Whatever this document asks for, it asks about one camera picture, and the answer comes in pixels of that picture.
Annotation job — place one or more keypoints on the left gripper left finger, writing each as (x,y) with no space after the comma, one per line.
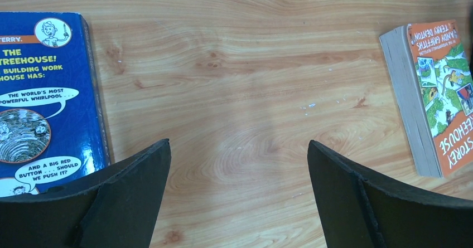
(116,206)

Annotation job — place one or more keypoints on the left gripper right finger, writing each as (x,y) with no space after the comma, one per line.
(360,207)

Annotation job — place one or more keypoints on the dark blue treehouse book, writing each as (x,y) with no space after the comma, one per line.
(52,123)

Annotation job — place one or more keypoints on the orange treehouse book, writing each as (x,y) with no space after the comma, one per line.
(432,84)

